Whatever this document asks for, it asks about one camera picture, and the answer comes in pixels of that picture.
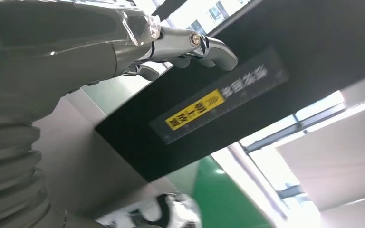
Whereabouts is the white plastic mailer package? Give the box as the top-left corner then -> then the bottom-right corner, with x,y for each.
96,192 -> 202,228

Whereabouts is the green conveyor belt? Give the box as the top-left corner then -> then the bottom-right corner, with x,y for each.
192,155 -> 275,228

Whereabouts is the black inbound scanner machine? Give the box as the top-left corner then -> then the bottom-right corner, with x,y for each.
33,0 -> 365,221

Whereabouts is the black and yellow label sticker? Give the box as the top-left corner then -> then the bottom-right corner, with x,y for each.
149,48 -> 290,145

